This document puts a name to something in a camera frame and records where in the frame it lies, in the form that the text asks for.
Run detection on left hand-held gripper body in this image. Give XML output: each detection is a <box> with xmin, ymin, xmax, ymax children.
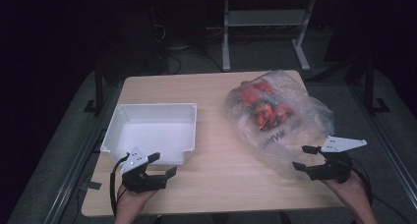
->
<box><xmin>120</xmin><ymin>146</ymin><xmax>168</xmax><ymax>194</ymax></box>

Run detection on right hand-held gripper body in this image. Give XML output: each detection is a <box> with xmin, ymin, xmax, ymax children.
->
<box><xmin>306</xmin><ymin>135</ymin><xmax>368</xmax><ymax>185</ymax></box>

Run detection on white plastic bin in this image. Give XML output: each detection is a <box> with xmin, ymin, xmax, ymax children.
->
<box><xmin>99</xmin><ymin>102</ymin><xmax>199</xmax><ymax>167</ymax></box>

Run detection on transparent plastic bag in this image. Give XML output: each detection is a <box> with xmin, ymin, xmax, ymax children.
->
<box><xmin>223</xmin><ymin>70</ymin><xmax>335</xmax><ymax>177</ymax></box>

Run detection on orange black snack packet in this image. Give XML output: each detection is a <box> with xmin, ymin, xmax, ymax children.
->
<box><xmin>254</xmin><ymin>100</ymin><xmax>294</xmax><ymax>133</ymax></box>

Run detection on person's left hand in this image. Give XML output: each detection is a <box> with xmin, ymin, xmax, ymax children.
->
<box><xmin>117</xmin><ymin>184</ymin><xmax>157</xmax><ymax>215</ymax></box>

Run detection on person's right hand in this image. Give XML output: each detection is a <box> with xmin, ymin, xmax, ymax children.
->
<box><xmin>323</xmin><ymin>173</ymin><xmax>368</xmax><ymax>212</ymax></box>

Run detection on grey tape piece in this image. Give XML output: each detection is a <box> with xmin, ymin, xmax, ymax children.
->
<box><xmin>80</xmin><ymin>181</ymin><xmax>103</xmax><ymax>191</ymax></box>

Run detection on red snack packet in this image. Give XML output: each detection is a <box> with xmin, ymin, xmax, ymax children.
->
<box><xmin>237</xmin><ymin>81</ymin><xmax>278</xmax><ymax>108</ymax></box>

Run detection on black metal stand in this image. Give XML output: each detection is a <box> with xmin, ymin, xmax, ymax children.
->
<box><xmin>363</xmin><ymin>51</ymin><xmax>391</xmax><ymax>115</ymax></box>
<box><xmin>83</xmin><ymin>61</ymin><xmax>106</xmax><ymax>116</ymax></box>

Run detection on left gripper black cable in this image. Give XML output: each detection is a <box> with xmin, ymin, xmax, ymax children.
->
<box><xmin>109</xmin><ymin>152</ymin><xmax>131</xmax><ymax>217</ymax></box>

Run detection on metal floor rail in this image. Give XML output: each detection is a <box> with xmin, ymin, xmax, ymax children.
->
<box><xmin>347</xmin><ymin>84</ymin><xmax>417</xmax><ymax>200</ymax></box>
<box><xmin>43</xmin><ymin>85</ymin><xmax>121</xmax><ymax>224</ymax></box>

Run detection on bundle of floor cables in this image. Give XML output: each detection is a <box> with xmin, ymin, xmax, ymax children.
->
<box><xmin>151</xmin><ymin>22</ymin><xmax>225</xmax><ymax>75</ymax></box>

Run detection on white desk frame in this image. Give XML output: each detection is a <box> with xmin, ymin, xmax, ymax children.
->
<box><xmin>209</xmin><ymin>0</ymin><xmax>318</xmax><ymax>73</ymax></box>

